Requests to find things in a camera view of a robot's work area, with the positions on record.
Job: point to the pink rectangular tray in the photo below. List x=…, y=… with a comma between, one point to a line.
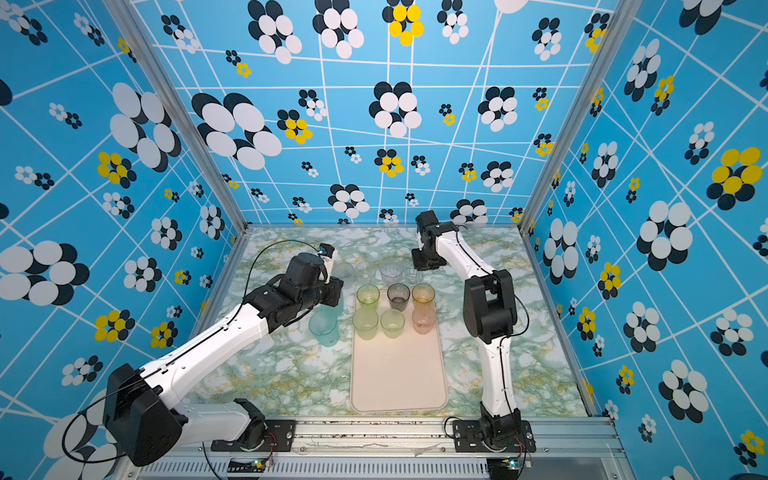
x=399, y=374

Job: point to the small clear glass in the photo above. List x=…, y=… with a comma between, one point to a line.
x=412, y=276

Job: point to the large clear glass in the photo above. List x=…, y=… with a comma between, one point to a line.
x=391, y=271

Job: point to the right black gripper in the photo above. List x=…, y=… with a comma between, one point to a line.
x=416, y=253

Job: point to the right aluminium corner post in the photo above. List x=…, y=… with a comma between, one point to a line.
x=619, y=26

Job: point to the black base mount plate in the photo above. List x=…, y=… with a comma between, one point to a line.
x=274, y=436
x=469, y=436

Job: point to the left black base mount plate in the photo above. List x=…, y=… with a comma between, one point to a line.
x=274, y=436

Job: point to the left aluminium corner post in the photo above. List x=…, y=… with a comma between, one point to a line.
x=128, y=23

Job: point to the frosted clear textured cup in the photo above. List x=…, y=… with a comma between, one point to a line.
x=345, y=271

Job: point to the pink textured cup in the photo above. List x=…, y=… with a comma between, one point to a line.
x=423, y=319

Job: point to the light green textured cup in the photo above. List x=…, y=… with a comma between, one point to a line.
x=365, y=322
x=392, y=323

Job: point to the clear faceted glass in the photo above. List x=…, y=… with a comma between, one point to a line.
x=365, y=273

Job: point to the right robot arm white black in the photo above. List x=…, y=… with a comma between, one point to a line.
x=490, y=315

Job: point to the left green circuit board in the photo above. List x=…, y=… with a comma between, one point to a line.
x=248, y=466

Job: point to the green transparent cup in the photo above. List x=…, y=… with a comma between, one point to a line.
x=368, y=296

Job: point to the aluminium front rail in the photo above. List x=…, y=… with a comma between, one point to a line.
x=404, y=448

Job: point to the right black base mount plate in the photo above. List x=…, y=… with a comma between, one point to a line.
x=469, y=436

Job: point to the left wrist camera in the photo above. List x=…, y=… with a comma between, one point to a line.
x=327, y=253

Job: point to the tall teal cup front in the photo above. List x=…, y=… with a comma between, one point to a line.
x=323, y=325

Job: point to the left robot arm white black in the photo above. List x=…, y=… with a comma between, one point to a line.
x=143, y=410

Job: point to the aluminium corner post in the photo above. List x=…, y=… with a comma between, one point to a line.
x=619, y=26
x=128, y=23

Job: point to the grey smoky cup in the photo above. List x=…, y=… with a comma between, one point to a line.
x=398, y=295

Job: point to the light green textured cup front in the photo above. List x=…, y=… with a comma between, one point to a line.
x=392, y=323

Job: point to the right green circuit board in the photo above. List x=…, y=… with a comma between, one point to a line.
x=503, y=467

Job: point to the amber yellow cup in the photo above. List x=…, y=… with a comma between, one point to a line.
x=423, y=295

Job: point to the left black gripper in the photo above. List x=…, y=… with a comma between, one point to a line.
x=335, y=291

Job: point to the green circuit board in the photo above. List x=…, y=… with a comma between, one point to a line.
x=248, y=466
x=503, y=467

